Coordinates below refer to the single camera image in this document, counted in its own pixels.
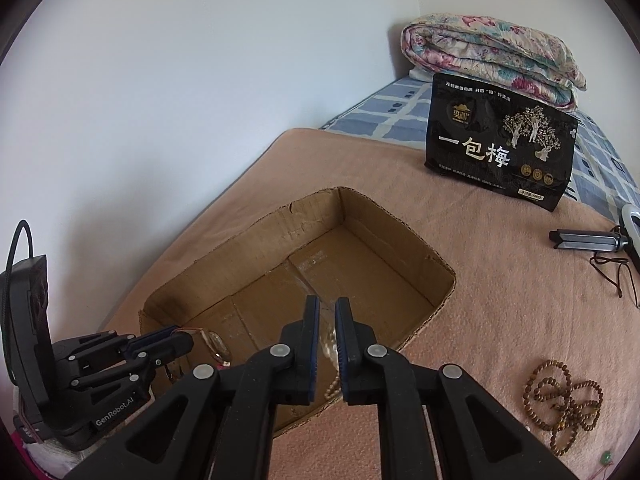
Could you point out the black snack bag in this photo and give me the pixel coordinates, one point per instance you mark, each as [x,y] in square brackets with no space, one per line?
[480,130]

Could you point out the cardboard box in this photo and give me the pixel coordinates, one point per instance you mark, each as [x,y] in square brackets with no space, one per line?
[280,240]

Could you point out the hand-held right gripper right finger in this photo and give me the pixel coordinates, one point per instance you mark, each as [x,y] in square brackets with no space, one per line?
[341,340]

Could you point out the green jade pendant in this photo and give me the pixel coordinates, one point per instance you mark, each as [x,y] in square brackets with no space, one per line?
[606,457]

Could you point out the folded floral quilt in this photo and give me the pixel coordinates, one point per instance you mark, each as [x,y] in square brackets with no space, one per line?
[475,55]

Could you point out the white pendant with pink ribbon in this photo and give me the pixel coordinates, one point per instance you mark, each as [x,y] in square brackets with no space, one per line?
[216,342]

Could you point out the blue checked bed sheet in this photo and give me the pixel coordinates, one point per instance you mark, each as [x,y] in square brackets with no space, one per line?
[380,115]

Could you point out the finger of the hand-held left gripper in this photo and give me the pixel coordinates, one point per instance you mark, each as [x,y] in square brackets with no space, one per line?
[150,367]
[165,342]

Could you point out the white pillow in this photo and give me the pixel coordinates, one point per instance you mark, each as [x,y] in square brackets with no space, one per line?
[419,75]

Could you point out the pink blanket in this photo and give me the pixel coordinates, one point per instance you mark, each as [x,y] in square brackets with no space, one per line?
[475,270]

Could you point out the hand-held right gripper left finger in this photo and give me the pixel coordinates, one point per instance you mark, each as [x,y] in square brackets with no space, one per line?
[315,340]

